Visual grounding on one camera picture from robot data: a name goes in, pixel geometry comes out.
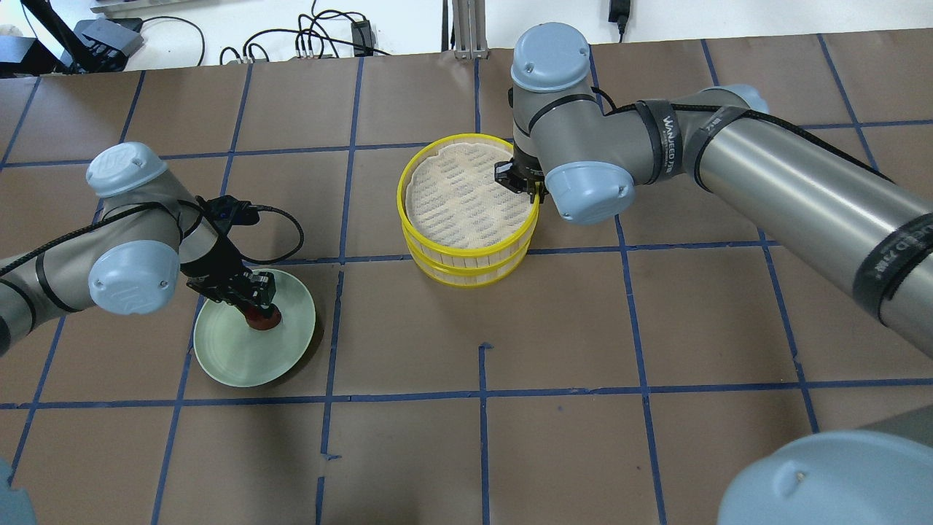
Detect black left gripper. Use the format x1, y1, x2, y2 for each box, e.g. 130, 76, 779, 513
182, 195, 279, 319

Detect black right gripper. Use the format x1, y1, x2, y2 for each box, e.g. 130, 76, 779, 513
494, 87, 547, 205

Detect brown bun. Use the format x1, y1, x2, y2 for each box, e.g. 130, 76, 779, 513
242, 305, 282, 331

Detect mint green plate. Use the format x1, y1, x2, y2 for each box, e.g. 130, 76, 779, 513
193, 269, 316, 386

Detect yellow top steamer layer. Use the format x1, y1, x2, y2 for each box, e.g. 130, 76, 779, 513
396, 133, 539, 258

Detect yellow steamer layer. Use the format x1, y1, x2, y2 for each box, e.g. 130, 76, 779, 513
396, 133, 539, 258
404, 232, 532, 289

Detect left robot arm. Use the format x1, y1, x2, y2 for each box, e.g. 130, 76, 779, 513
1, 142, 282, 352

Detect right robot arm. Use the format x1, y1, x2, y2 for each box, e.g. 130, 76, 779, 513
494, 23, 932, 524

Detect yellow bottom steamer layer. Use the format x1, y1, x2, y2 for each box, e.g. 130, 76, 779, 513
404, 232, 532, 289

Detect black power adapter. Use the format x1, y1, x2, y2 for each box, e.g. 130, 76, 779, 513
607, 0, 633, 41

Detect aluminium frame post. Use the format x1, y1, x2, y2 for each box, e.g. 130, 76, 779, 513
452, 0, 489, 60

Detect black cables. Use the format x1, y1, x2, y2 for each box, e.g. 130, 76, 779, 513
138, 0, 394, 66

